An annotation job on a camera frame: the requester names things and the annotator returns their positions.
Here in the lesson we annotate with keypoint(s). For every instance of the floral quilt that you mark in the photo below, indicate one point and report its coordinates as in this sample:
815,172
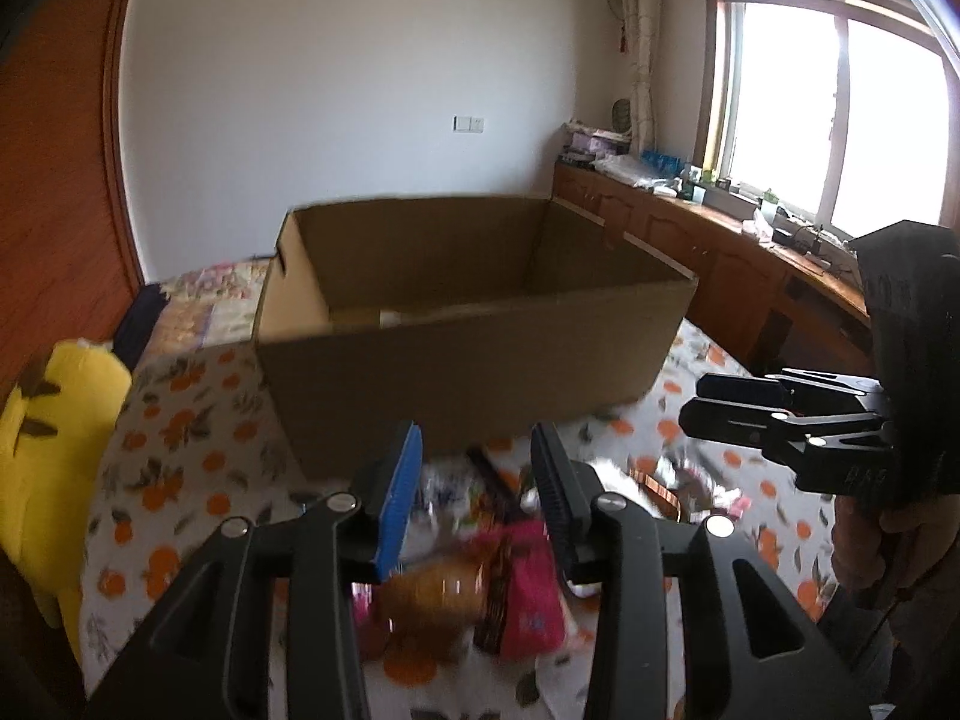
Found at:
217,300

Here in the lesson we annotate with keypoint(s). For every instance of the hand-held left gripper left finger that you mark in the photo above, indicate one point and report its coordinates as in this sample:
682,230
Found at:
396,499

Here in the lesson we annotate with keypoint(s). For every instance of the dark brown snack packet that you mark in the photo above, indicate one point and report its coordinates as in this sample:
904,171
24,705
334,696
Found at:
495,600

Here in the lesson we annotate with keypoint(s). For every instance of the yellow plush toy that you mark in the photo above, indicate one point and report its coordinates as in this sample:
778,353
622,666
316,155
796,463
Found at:
60,420

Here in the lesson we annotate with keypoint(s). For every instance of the brown bun packet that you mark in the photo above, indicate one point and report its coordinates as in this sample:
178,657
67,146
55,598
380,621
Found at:
431,596

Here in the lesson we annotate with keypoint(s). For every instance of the red hanging ornament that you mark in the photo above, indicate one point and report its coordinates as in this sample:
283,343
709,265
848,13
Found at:
624,41

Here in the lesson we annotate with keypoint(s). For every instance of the person's right forearm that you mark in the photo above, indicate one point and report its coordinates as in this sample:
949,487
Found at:
900,660

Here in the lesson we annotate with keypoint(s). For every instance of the clear plastic bags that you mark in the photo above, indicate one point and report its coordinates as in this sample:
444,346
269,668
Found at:
630,169

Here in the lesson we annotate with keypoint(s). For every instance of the dark blue blanket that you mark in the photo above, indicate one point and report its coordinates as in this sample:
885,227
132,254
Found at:
139,322

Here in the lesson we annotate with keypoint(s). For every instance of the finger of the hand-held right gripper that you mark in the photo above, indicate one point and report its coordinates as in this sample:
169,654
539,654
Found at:
750,385
817,457

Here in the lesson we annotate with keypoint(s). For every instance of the stack of boxes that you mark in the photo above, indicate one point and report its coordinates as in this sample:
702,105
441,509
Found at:
592,142

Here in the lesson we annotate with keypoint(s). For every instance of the person's right hand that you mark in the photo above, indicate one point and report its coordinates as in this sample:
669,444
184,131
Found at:
855,547

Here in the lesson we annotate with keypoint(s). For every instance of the long wooden cabinet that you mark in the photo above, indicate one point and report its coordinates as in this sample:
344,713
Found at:
690,240

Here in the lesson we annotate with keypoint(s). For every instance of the pile of mixed snack packets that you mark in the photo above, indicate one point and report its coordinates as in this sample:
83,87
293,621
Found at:
697,487

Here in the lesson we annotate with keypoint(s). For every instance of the dark round fan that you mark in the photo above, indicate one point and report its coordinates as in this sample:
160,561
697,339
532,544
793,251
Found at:
622,115

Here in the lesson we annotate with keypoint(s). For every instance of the copper foil snack packet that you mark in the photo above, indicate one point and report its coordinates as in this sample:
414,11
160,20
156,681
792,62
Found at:
654,495

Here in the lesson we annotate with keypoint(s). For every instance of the row of small bottles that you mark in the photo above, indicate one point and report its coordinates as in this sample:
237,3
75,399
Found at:
675,169

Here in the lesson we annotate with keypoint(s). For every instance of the wooden framed window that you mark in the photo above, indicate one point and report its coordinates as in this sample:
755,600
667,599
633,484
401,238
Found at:
825,90

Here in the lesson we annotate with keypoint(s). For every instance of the orange fruit print sheet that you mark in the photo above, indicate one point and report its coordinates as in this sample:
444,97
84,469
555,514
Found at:
195,450

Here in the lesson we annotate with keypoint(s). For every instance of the white wall switch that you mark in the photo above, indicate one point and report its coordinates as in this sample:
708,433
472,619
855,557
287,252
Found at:
469,123

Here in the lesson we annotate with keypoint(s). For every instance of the patterned beige curtain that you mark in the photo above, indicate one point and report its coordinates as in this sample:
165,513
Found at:
645,52

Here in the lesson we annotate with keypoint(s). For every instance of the brown cardboard box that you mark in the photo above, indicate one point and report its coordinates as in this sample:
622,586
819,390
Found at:
450,375

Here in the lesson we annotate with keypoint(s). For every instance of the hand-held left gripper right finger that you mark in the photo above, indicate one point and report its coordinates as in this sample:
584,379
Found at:
553,487

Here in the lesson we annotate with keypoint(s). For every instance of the pink snack packet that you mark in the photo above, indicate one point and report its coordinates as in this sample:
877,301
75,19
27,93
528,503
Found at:
532,592

